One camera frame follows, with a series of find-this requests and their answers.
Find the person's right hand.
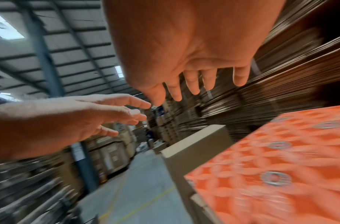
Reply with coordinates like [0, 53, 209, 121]
[102, 0, 287, 107]

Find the person's left hand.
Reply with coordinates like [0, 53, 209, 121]
[0, 93, 152, 161]

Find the strapped pallet load of cartons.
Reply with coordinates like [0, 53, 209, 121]
[84, 127, 139, 182]

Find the wall of cardboard stacks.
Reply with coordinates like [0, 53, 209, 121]
[145, 0, 340, 143]

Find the large cardboard box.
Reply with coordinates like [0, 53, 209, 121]
[160, 124, 235, 224]

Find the blue steel column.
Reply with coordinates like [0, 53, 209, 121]
[15, 0, 102, 194]

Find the pile of white blue sheets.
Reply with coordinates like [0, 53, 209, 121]
[153, 105, 166, 118]

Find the red patterned table cloth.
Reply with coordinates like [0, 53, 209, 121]
[183, 104, 340, 224]

